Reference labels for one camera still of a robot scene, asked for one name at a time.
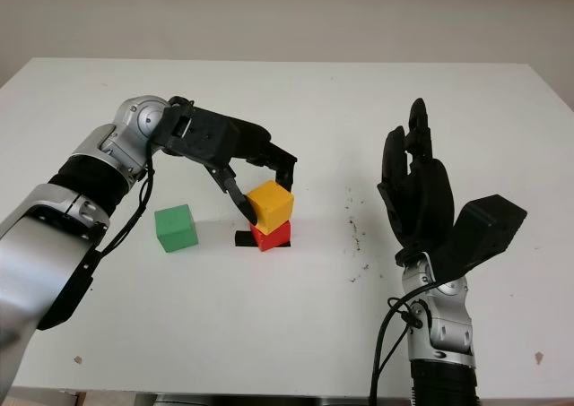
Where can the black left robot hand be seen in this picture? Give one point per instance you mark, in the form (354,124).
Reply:
(255,144)

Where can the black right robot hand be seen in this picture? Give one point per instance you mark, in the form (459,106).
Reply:
(430,200)

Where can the yellow wooden block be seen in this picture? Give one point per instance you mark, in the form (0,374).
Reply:
(273,204)

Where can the red wooden block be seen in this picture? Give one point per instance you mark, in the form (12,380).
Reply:
(275,238)

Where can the green wooden block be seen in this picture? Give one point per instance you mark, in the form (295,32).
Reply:
(176,229)

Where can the black tape strip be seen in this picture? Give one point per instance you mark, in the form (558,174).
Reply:
(242,240)

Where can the grey robot torso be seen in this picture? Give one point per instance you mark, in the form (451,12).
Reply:
(269,400)

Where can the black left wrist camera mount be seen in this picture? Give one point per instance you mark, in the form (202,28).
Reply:
(202,137)

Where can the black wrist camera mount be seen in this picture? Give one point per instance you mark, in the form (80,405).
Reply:
(489,227)
(202,137)

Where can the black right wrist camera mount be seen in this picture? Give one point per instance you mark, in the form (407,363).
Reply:
(489,227)

